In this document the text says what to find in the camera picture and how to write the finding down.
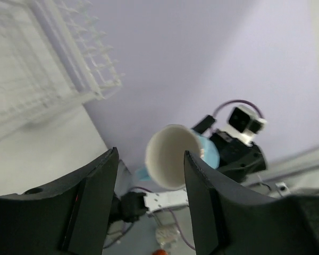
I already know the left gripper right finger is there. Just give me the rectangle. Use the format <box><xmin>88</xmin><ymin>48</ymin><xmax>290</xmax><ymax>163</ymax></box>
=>
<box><xmin>184</xmin><ymin>151</ymin><xmax>319</xmax><ymax>254</ymax></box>

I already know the light blue faceted mug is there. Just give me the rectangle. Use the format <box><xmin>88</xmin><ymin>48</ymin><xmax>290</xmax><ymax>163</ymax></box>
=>
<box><xmin>135</xmin><ymin>124</ymin><xmax>220</xmax><ymax>190</ymax></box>

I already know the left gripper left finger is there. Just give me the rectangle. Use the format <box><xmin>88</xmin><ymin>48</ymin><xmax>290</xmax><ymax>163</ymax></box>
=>
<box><xmin>0</xmin><ymin>148</ymin><xmax>119</xmax><ymax>254</ymax></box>

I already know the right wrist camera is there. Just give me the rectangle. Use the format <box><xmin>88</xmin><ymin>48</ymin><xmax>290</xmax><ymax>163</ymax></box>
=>
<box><xmin>224</xmin><ymin>105</ymin><xmax>267</xmax><ymax>147</ymax></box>

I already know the white wire dish rack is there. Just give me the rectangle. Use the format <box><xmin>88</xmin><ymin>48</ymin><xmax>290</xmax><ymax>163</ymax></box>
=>
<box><xmin>0</xmin><ymin>1</ymin><xmax>122</xmax><ymax>137</ymax></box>

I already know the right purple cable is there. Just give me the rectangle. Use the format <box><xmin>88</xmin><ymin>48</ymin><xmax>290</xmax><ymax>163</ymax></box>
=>
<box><xmin>212</xmin><ymin>99</ymin><xmax>265</xmax><ymax>128</ymax></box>

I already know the clear glass left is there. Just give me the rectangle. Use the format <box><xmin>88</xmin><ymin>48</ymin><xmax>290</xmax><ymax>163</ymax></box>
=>
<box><xmin>155</xmin><ymin>224</ymin><xmax>181</xmax><ymax>247</ymax></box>

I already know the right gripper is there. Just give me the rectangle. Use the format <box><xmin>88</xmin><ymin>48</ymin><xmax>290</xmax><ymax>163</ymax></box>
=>
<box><xmin>192</xmin><ymin>115</ymin><xmax>266</xmax><ymax>182</ymax></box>

